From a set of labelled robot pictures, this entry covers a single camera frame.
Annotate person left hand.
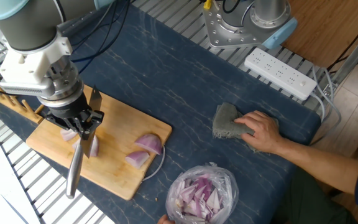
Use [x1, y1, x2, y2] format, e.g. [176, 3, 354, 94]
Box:
[157, 213, 175, 224]

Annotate dark green trousers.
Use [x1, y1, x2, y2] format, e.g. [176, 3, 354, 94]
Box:
[272, 166, 357, 224]

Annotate grey board hanging loop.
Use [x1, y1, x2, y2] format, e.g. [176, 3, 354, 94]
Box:
[142, 145, 167, 182]

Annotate white power strip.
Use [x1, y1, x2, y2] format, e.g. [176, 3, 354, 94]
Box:
[244, 47, 318, 101]

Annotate wooden peg knife rack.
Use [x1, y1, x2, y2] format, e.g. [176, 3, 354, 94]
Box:
[0, 80, 45, 124]

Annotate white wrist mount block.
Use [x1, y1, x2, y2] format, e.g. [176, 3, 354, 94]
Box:
[0, 32, 73, 97]

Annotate wooden cutting board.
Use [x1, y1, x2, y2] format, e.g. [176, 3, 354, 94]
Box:
[25, 83, 173, 202]

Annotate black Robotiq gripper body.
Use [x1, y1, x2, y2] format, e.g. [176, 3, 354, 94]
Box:
[48, 94, 90, 121]

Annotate plastic bag of chopped onion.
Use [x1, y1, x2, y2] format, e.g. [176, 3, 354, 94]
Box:
[165, 162, 239, 224]

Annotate aluminium frame profile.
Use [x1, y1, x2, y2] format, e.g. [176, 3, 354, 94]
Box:
[331, 27, 358, 85]

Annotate white power strip cord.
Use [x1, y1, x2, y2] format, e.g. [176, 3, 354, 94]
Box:
[309, 65, 343, 147]

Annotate grey green cloth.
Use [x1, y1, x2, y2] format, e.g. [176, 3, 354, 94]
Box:
[211, 101, 279, 141]

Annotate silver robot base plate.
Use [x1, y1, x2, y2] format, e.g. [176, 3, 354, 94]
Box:
[202, 0, 269, 49]

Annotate steel cleaver knife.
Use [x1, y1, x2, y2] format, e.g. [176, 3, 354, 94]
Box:
[65, 85, 103, 200]

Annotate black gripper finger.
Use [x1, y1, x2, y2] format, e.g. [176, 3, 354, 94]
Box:
[81, 108, 105, 141]
[45, 112, 81, 136]

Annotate person right forearm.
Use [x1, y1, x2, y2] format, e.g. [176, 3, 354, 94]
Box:
[277, 138, 358, 195]

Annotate person right hand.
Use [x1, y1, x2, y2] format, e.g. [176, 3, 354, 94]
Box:
[234, 110, 284, 155]

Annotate brown wooden panel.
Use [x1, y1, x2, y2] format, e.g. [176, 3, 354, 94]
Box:
[281, 0, 358, 69]

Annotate dark blue marbled mat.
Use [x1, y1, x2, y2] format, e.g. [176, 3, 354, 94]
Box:
[0, 6, 323, 224]

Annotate silver wrist coupling ring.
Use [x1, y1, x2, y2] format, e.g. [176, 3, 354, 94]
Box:
[37, 60, 85, 108]

